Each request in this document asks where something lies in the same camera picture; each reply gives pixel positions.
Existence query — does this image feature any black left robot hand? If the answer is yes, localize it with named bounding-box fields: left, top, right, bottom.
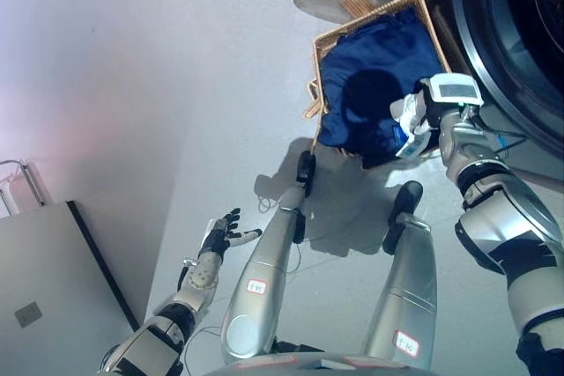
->
left=197, top=207, right=264, bottom=263

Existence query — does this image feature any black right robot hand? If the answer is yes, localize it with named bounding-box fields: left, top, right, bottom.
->
left=415, top=72, right=485, bottom=139

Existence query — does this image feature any white garment with tag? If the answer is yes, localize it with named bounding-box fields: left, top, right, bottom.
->
left=389, top=92, right=432, bottom=159

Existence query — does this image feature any grey front-load washing machine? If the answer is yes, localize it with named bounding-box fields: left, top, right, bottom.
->
left=413, top=0, right=564, bottom=184

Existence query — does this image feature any woven wicker laundry basket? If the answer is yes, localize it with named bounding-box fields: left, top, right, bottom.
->
left=301, top=0, right=454, bottom=171

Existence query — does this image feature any silver left robot leg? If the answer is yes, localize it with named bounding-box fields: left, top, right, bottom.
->
left=219, top=185, right=308, bottom=360

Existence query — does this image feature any silver robot leg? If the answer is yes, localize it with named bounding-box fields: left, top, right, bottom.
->
left=361, top=211, right=439, bottom=371
left=219, top=185, right=308, bottom=360

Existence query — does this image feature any dark blue garment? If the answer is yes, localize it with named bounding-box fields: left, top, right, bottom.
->
left=317, top=9, right=447, bottom=170

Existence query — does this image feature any black left robot foot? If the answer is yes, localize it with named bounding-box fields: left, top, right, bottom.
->
left=295, top=151, right=317, bottom=197

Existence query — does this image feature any black robot foot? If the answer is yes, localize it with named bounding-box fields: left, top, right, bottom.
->
left=295, top=151, right=317, bottom=197
left=382, top=181, right=425, bottom=257

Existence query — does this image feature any black right robot foot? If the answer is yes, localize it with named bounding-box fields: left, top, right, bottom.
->
left=382, top=181, right=425, bottom=257

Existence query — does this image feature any grey robot torso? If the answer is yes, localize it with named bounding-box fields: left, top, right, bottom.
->
left=211, top=351, right=425, bottom=376

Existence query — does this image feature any silver right robot leg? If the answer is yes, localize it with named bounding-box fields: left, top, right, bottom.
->
left=361, top=211, right=439, bottom=371

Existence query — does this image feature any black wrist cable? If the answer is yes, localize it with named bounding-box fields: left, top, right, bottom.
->
left=473, top=115, right=528, bottom=151
left=177, top=255, right=197, bottom=291

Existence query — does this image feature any white wall socket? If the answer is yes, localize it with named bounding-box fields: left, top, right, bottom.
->
left=13, top=301, right=44, bottom=329

